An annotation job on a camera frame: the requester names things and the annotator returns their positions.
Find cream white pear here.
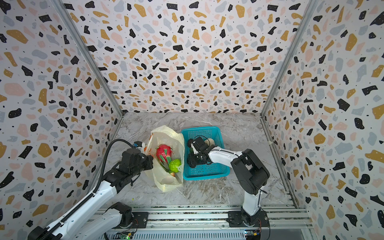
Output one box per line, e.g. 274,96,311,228
208,138,215,146

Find bright green custard apple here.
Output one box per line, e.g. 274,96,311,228
169,159,182,173

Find red dragon fruit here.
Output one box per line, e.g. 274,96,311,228
156,145,172,165

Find cream plastic bag orange print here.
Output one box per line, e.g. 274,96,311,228
144,125,186,192

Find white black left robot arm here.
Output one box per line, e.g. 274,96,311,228
28,149,153,240

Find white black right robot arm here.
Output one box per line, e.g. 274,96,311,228
187,137,270,227

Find teal plastic basket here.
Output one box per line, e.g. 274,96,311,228
181,127,230,181

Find green circuit board left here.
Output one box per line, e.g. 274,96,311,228
118,232,135,240

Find green circuit board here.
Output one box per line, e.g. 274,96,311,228
244,230,261,240
118,232,135,240

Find green circuit board right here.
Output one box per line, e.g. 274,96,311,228
244,230,261,240

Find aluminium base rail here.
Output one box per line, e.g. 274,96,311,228
98,204,313,240

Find black corrugated cable conduit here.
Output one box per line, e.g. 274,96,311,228
44,138,136,238

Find aluminium left corner post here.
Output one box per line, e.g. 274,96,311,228
52,1,124,118

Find aluminium corner post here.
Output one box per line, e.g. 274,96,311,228
52,1,124,118
261,0,319,120

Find aluminium right corner post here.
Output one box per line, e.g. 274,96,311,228
261,0,319,120

